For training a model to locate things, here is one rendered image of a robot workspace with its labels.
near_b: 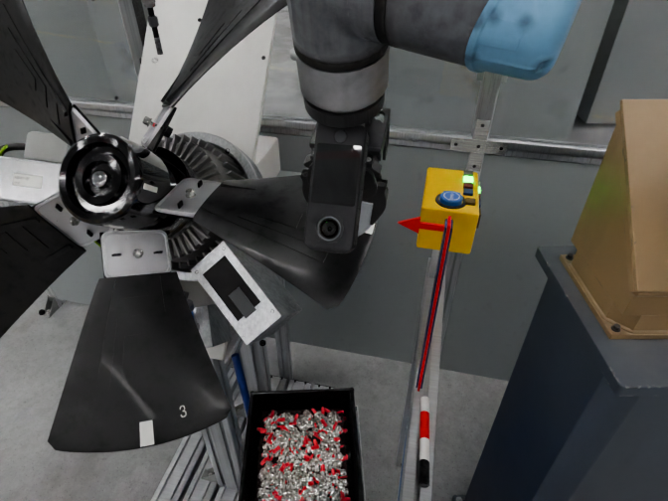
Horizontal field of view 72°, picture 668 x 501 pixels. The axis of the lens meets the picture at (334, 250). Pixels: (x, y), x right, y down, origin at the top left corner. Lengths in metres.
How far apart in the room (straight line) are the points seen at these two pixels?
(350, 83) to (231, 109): 0.57
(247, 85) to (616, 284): 0.70
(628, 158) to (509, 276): 0.87
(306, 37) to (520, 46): 0.15
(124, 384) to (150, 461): 1.13
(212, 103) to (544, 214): 0.94
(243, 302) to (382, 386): 1.22
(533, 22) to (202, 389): 0.59
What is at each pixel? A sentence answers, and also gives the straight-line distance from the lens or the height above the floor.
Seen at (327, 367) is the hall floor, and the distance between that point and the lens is 1.92.
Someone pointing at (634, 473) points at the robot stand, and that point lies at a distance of 1.00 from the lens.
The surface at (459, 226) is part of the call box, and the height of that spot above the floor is 1.04.
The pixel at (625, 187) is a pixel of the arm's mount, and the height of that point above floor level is 1.19.
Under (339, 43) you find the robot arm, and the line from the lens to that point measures 0.35.
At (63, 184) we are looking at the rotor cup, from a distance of 0.69.
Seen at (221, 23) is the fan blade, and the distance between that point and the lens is 0.71.
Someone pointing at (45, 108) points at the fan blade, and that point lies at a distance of 0.84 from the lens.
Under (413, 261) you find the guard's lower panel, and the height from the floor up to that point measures 0.56.
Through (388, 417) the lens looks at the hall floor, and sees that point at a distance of 1.80.
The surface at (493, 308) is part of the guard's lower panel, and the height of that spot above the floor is 0.41.
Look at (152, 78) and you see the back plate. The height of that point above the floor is 1.23.
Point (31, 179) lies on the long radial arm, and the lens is 0.96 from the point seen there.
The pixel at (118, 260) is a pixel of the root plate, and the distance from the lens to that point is 0.69.
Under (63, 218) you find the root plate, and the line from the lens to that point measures 0.77.
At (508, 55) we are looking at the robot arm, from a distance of 0.31.
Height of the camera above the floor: 1.51
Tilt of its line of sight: 38 degrees down
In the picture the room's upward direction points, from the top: straight up
